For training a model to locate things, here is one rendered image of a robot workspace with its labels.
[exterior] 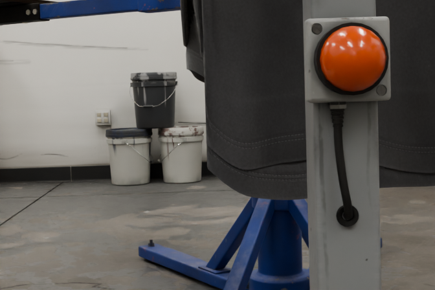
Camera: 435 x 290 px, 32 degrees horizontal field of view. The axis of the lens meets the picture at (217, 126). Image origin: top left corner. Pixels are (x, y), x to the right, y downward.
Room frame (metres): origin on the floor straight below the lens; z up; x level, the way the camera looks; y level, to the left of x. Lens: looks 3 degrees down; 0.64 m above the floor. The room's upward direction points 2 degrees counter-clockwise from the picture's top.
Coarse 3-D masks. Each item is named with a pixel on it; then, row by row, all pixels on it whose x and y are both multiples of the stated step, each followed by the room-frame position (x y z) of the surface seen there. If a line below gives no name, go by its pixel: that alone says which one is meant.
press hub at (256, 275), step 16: (288, 208) 2.03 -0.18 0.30; (272, 224) 2.04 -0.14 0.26; (288, 224) 2.04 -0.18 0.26; (272, 240) 2.04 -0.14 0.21; (288, 240) 2.04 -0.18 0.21; (272, 256) 2.04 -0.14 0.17; (288, 256) 2.04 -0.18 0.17; (256, 272) 2.11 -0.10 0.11; (272, 272) 2.05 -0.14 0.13; (288, 272) 2.04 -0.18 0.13; (304, 272) 2.10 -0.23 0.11; (256, 288) 2.05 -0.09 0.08; (272, 288) 2.02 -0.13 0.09; (288, 288) 2.01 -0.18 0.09; (304, 288) 2.03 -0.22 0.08
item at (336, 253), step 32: (320, 0) 0.46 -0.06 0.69; (352, 0) 0.46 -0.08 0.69; (320, 32) 0.45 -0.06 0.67; (384, 32) 0.45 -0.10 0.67; (320, 96) 0.45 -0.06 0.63; (352, 96) 0.45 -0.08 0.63; (384, 96) 0.45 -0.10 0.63; (320, 128) 0.46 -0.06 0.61; (352, 128) 0.46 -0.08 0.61; (320, 160) 0.46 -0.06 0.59; (352, 160) 0.46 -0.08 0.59; (320, 192) 0.46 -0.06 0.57; (352, 192) 0.46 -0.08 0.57; (320, 224) 0.46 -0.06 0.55; (320, 256) 0.46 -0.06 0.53; (352, 256) 0.46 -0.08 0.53; (320, 288) 0.46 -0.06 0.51; (352, 288) 0.46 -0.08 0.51
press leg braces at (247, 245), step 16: (256, 208) 2.01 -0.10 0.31; (272, 208) 2.02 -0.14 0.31; (304, 208) 2.00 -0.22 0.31; (240, 224) 2.23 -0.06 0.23; (256, 224) 1.96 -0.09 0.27; (304, 224) 1.97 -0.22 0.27; (224, 240) 2.32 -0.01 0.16; (240, 240) 2.28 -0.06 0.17; (256, 240) 1.93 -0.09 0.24; (304, 240) 2.30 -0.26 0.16; (224, 256) 2.33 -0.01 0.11; (240, 256) 1.90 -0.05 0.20; (256, 256) 1.93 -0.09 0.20; (224, 272) 2.35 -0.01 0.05; (240, 272) 1.87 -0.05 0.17; (224, 288) 1.85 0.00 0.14; (240, 288) 1.84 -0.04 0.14
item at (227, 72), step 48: (240, 0) 0.75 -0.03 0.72; (288, 0) 0.75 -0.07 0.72; (384, 0) 0.75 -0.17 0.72; (432, 0) 0.76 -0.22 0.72; (240, 48) 0.75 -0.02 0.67; (288, 48) 0.76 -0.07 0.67; (432, 48) 0.76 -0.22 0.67; (240, 96) 0.75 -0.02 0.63; (288, 96) 0.76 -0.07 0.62; (432, 96) 0.76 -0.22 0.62; (240, 144) 0.74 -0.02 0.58; (288, 144) 0.76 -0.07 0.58; (384, 144) 0.75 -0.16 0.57; (432, 144) 0.76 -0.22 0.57; (240, 192) 0.74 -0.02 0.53; (288, 192) 0.76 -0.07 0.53
